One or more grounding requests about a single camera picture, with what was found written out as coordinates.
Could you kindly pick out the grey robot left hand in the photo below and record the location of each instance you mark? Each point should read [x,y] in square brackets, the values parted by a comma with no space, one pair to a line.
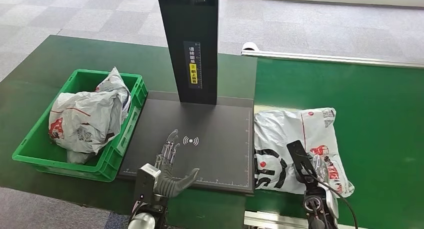
[167,186]

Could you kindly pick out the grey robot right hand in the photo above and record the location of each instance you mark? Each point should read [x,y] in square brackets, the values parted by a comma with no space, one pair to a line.
[319,169]

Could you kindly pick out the grey courier bag red print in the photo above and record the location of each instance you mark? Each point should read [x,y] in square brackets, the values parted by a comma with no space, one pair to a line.
[278,134]

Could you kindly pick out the green plastic basket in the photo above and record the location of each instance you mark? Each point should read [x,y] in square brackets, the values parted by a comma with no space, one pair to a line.
[109,161]

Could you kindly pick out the black weighing device with column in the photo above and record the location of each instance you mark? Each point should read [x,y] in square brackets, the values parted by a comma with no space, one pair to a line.
[212,128]

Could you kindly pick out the green conveyor belt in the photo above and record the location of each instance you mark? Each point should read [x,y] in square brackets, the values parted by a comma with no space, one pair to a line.
[371,95]

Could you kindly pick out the crumpled grey courier bag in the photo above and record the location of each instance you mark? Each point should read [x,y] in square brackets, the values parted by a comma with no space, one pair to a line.
[86,118]

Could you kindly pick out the black yellow label sticker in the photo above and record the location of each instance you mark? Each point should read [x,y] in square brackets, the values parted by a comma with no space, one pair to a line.
[193,68]

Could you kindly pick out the white conveyor end cap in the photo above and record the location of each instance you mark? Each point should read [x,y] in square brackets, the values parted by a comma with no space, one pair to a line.
[249,47]

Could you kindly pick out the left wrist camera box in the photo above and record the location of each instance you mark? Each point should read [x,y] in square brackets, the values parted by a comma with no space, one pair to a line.
[145,182]

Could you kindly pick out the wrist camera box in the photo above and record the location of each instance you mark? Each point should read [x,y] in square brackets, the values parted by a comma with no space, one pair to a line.
[145,182]
[298,153]

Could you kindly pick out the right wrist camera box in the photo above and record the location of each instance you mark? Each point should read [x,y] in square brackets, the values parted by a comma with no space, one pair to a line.
[298,153]

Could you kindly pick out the short aluminium conveyor frame rail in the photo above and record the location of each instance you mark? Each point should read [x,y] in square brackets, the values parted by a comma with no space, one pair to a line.
[265,220]

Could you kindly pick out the long aluminium conveyor side rail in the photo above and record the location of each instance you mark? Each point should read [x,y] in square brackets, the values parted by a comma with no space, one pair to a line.
[331,58]

